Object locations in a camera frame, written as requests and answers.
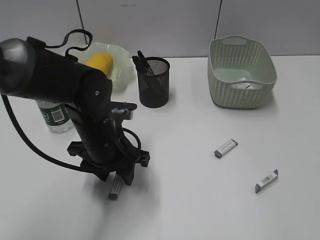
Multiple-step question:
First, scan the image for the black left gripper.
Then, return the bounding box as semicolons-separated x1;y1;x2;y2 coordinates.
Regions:
66;105;150;172

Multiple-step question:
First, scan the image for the grey white eraser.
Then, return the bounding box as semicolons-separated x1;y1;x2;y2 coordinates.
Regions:
214;139;238;158
108;174;124;201

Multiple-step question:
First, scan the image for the clear water bottle green label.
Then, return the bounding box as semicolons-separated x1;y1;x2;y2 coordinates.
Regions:
35;100;74;133

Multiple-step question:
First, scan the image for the black marker pen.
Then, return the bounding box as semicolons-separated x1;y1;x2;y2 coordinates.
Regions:
132;56;155;76
137;50;150;68

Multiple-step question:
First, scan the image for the yellow mango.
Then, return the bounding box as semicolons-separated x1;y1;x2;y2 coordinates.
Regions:
85;52;114;75

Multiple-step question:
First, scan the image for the white waste paper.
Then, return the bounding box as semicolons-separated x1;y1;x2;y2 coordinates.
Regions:
232;77;254;90

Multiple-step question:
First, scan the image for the grey white eraser barcode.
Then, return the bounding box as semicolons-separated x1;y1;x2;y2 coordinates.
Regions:
254;169;279;194

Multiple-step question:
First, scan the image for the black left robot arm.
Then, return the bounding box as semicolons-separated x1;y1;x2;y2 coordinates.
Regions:
0;37;150;185

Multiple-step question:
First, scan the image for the pale green wavy glass plate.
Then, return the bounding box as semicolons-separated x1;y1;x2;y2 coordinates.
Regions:
70;42;137;94

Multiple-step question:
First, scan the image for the black mesh pen holder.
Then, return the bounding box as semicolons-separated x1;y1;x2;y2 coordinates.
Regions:
137;57;170;108

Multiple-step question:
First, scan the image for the pale green plastic basket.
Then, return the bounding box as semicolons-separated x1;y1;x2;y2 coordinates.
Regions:
207;35;277;109

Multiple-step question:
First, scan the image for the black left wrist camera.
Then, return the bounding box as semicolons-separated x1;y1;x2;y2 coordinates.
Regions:
111;101;137;120

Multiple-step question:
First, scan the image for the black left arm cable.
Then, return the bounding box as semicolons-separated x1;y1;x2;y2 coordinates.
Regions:
1;29;142;173

